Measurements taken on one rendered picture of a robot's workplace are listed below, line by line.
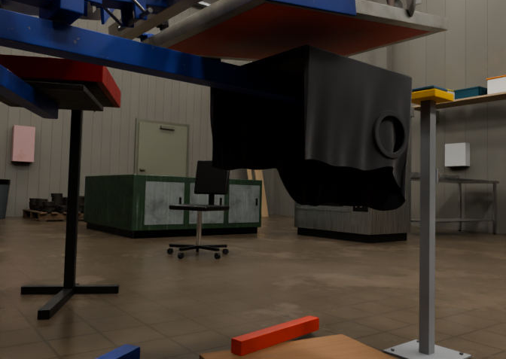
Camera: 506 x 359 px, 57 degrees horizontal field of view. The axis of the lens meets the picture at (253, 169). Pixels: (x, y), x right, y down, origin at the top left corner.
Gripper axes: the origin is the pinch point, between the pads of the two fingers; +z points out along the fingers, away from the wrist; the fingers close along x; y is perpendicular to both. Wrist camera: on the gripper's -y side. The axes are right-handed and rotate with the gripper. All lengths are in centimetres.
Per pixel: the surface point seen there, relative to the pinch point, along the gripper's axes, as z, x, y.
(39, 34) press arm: 8, 24, -95
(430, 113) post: 28.3, 13.3, 34.8
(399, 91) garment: 21.9, 4.9, 3.2
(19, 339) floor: 98, 114, -88
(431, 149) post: 41, 13, 34
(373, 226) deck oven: 141, 267, 333
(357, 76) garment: 17.8, 4.9, -17.0
